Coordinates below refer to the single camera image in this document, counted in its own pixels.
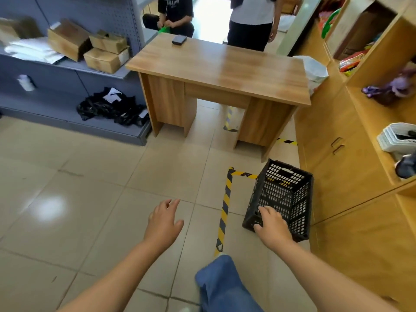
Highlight person's right hand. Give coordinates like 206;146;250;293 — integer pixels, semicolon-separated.
253;205;295;254

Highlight person's left hand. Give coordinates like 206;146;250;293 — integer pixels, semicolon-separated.
143;199;185;254

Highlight black plastic crate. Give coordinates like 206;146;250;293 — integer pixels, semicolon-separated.
242;159;314;243

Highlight person's right forearm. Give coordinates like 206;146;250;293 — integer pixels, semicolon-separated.
276;241;401;312

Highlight person's left forearm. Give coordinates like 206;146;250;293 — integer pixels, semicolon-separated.
58;239;164;312

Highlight person's blue jeans leg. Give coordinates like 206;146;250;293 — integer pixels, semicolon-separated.
195;255;264;312

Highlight pile of black plastic bags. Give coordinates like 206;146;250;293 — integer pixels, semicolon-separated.
76;87;151;127

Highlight wooden cabinet shelf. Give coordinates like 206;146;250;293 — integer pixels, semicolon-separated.
286;0;416;312

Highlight wooden desk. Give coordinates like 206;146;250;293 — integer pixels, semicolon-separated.
125;32;312;163

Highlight grey metal shelf unit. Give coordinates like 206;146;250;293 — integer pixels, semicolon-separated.
0;0;159;147

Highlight cardboard box with white label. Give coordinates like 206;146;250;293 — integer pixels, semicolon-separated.
83;47;131;75

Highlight dark round object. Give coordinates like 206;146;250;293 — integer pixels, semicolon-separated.
395;154;416;179

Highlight white plastic bag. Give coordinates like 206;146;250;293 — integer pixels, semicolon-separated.
292;55;329;95

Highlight small cardboard box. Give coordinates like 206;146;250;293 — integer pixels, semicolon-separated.
89;30;128;55

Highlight white roll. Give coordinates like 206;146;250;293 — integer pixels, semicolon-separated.
17;75;36;92

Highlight colourful snack packets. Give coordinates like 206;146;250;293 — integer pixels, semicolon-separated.
339;50;368;77

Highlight purple packet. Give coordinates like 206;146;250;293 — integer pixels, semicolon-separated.
361;74;416;106

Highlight large cardboard box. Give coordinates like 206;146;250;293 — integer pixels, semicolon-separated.
47;19;92;62

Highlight stack of white packets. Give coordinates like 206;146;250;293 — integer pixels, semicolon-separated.
4;37;66;65

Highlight white sack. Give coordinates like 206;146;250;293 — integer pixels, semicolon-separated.
277;14;296;33

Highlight green plastic item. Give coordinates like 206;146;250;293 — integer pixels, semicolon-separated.
321;8;341;39

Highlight open cardboard box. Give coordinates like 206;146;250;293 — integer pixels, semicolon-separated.
326;0;396;61

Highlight flat worn cardboard box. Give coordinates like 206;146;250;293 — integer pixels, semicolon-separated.
0;17;43;46

